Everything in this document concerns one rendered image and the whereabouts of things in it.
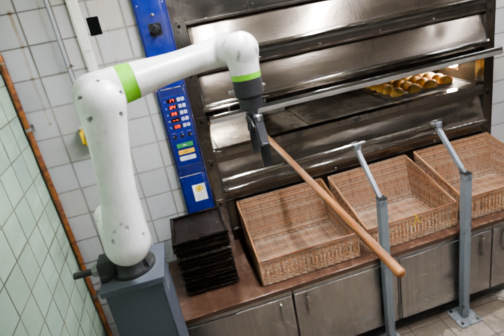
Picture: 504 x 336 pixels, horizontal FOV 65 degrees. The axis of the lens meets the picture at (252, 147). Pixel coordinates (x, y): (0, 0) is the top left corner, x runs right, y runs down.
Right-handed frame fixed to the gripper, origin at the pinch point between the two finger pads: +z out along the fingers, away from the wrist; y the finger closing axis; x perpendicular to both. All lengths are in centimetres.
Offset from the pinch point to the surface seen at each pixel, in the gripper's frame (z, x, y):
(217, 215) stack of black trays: 57, -17, -75
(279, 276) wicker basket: 86, 5, -47
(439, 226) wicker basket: 88, 99, -48
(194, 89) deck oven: -9, -11, -95
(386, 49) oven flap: -5, 104, -97
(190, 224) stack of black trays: 57, -33, -73
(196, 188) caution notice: 46, -24, -92
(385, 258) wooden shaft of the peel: 29.4, 24.2, 30.6
